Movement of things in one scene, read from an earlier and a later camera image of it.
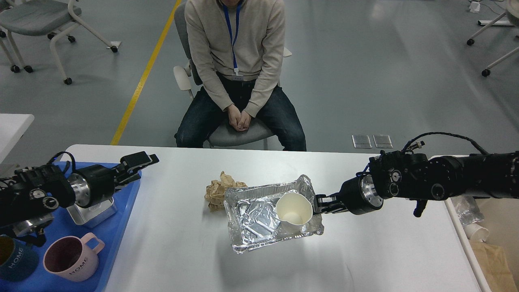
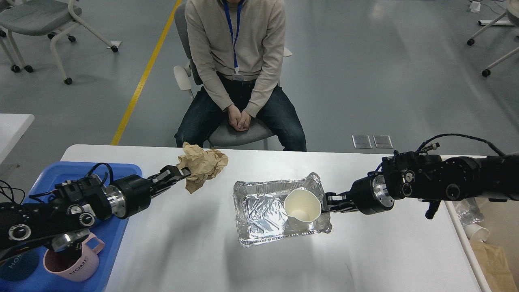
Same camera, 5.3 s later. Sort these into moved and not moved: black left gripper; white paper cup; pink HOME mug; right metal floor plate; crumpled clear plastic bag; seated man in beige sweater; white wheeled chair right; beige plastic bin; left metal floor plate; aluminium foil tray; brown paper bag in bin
Moved: aluminium foil tray; white paper cup; black left gripper
Not moved: seated man in beige sweater; white wheeled chair right; pink HOME mug; right metal floor plate; left metal floor plate; crumpled clear plastic bag; brown paper bag in bin; beige plastic bin
